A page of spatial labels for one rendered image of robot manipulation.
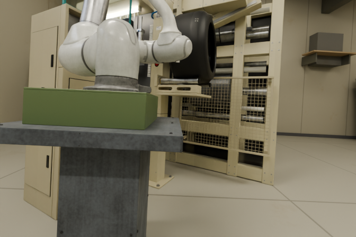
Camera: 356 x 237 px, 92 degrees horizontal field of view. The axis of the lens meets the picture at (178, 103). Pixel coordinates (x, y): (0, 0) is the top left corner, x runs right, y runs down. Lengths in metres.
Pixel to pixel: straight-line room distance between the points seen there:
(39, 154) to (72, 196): 0.77
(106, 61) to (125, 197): 0.45
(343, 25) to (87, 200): 6.55
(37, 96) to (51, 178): 0.82
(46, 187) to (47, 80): 0.66
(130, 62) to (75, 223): 0.55
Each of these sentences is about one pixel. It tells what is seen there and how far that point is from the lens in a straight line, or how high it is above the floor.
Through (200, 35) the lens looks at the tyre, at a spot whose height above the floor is 1.20.
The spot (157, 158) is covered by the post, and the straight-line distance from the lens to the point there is 1.61.
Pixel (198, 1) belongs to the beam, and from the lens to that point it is 1.93.
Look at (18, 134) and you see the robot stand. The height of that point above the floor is 0.63.
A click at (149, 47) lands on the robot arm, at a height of 0.97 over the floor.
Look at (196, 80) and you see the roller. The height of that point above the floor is 0.90.
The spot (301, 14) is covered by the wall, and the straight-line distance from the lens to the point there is 6.02.
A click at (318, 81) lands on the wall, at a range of 5.88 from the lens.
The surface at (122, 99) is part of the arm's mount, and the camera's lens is 0.50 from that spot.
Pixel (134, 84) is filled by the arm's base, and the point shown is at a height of 0.79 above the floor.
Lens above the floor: 0.73
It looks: 1 degrees down
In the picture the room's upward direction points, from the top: 3 degrees clockwise
